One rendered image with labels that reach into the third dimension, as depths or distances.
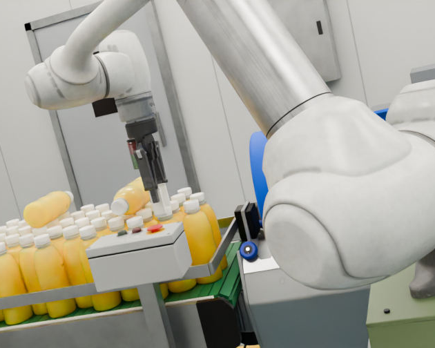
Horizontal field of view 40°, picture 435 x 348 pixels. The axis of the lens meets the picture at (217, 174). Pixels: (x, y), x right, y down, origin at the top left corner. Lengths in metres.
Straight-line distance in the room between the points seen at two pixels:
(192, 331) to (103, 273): 0.27
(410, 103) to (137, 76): 0.75
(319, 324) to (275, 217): 0.89
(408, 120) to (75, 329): 1.02
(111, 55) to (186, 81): 3.73
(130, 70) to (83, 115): 4.13
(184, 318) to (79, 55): 0.64
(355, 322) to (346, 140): 0.91
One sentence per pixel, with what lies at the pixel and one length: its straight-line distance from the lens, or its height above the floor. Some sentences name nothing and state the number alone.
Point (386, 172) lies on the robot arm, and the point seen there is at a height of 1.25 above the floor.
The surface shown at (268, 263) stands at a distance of 1.48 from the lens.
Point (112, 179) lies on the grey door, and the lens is 5.50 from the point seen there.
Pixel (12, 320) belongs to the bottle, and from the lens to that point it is 1.66.
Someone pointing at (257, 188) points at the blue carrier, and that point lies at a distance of 1.40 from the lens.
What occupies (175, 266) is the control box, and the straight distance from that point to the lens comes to 1.27.
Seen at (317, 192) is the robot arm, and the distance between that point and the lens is 0.64.
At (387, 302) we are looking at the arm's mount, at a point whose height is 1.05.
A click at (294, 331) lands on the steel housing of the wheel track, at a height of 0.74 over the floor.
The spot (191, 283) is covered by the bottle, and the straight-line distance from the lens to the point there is 1.49.
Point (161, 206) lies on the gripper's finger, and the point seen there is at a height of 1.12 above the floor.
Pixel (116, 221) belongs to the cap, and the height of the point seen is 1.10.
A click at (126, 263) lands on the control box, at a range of 1.30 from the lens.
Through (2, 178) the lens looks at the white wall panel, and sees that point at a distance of 6.19.
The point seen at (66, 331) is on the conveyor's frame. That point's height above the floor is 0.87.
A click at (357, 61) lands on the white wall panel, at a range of 4.79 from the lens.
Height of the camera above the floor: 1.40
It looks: 9 degrees down
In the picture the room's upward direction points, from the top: 14 degrees counter-clockwise
